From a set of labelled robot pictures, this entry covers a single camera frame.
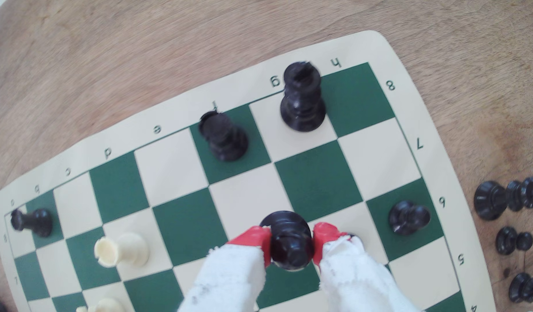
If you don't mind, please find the black chess knight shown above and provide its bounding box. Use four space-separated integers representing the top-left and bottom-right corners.
508 272 533 306

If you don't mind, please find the black chess queen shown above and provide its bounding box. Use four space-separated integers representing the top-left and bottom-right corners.
474 177 533 221

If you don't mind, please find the green and cream chess mat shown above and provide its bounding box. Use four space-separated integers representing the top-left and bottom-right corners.
0 30 497 312

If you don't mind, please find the white chess rook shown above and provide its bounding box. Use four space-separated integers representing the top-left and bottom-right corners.
94 233 150 268

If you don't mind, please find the black chess rook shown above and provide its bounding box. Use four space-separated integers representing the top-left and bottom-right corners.
11 208 53 237
198 110 249 162

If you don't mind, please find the black chess bishop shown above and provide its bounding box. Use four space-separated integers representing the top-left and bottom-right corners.
260 211 315 271

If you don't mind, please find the black chess pawn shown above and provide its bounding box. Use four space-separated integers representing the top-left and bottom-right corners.
389 200 432 236
495 226 533 255

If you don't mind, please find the white chess knight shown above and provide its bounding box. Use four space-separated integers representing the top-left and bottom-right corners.
76 298 126 312

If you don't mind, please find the black chess king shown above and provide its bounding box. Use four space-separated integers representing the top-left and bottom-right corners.
280 62 326 132

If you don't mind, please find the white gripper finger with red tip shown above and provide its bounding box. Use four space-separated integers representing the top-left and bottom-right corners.
312 222 423 312
178 225 272 312

